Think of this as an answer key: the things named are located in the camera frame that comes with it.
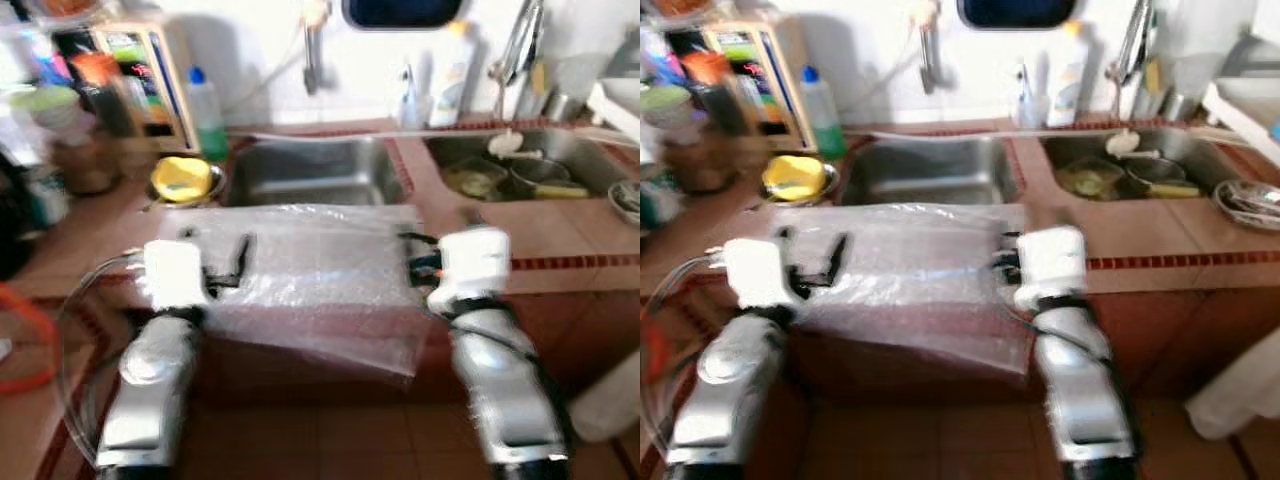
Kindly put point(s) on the orange plastic item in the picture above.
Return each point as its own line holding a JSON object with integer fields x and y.
{"x": 655, "y": 350}
{"x": 48, "y": 345}

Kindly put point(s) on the black appliance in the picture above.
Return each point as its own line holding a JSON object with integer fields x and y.
{"x": 10, "y": 230}

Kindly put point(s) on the green lid patterned container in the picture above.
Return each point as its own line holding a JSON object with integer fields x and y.
{"x": 662, "y": 103}
{"x": 45, "y": 103}

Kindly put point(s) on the clear bubble wrap sheet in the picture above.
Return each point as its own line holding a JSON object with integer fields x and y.
{"x": 320, "y": 260}
{"x": 920, "y": 260}

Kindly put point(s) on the blue plastic item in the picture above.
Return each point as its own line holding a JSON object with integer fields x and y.
{"x": 655, "y": 60}
{"x": 40, "y": 60}

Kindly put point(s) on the brown powder jar pink lid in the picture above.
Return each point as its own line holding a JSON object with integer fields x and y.
{"x": 85, "y": 165}
{"x": 700, "y": 165}

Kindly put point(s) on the teal white mug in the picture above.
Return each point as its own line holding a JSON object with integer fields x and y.
{"x": 655, "y": 205}
{"x": 48, "y": 200}

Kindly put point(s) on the steel sink basin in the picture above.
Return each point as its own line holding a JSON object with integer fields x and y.
{"x": 310, "y": 175}
{"x": 580, "y": 148}
{"x": 930, "y": 175}
{"x": 1190, "y": 150}

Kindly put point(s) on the beige water ionizer appliance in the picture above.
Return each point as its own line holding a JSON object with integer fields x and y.
{"x": 755, "y": 70}
{"x": 140, "y": 70}

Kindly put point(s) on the steel cup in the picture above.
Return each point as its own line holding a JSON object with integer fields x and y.
{"x": 565, "y": 108}
{"x": 1180, "y": 108}

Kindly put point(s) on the stainless steel bowl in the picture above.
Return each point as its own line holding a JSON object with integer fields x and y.
{"x": 832, "y": 182}
{"x": 219, "y": 186}

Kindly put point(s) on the green dish soap bottle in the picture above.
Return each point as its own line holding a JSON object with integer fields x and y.
{"x": 822, "y": 120}
{"x": 208, "y": 120}

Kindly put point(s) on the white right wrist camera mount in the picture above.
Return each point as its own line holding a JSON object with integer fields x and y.
{"x": 1050, "y": 262}
{"x": 472, "y": 262}

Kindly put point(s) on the small round glass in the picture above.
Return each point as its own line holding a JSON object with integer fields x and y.
{"x": 474, "y": 184}
{"x": 1088, "y": 184}

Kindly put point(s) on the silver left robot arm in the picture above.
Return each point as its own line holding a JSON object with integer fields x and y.
{"x": 150, "y": 420}
{"x": 715, "y": 420}

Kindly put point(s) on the clear square container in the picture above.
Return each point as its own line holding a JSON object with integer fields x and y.
{"x": 490, "y": 170}
{"x": 1105, "y": 170}

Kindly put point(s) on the yellow plastic bowl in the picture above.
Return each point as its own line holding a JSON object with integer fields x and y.
{"x": 793, "y": 177}
{"x": 182, "y": 178}

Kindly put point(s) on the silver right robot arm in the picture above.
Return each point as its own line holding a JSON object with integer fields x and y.
{"x": 1085, "y": 400}
{"x": 505, "y": 400}

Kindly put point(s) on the steel pot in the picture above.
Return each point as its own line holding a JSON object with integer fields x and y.
{"x": 1150, "y": 172}
{"x": 530, "y": 172}

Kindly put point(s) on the yellow sponge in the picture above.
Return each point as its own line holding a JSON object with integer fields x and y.
{"x": 562, "y": 189}
{"x": 1178, "y": 188}

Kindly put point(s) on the chrome hanging spray nozzle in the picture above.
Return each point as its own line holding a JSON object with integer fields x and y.
{"x": 313, "y": 60}
{"x": 930, "y": 60}

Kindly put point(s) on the white detergent bottle yellow cap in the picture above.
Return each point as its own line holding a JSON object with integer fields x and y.
{"x": 455, "y": 80}
{"x": 1068, "y": 80}

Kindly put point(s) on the clear plastic cup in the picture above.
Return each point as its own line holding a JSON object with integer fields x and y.
{"x": 1030, "y": 112}
{"x": 415, "y": 112}

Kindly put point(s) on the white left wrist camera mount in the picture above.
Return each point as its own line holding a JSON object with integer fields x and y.
{"x": 175, "y": 272}
{"x": 757, "y": 272}

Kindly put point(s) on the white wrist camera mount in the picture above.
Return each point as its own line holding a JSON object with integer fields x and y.
{"x": 472, "y": 262}
{"x": 1050, "y": 262}
{"x": 175, "y": 272}
{"x": 757, "y": 272}

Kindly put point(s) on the white dish rack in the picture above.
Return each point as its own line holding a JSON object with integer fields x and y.
{"x": 1245, "y": 105}
{"x": 615, "y": 105}

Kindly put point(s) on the white plastic bag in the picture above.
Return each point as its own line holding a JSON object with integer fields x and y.
{"x": 1235, "y": 400}
{"x": 610, "y": 400}

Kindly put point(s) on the glass jar orange lid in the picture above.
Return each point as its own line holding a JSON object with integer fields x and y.
{"x": 715, "y": 90}
{"x": 100, "y": 90}

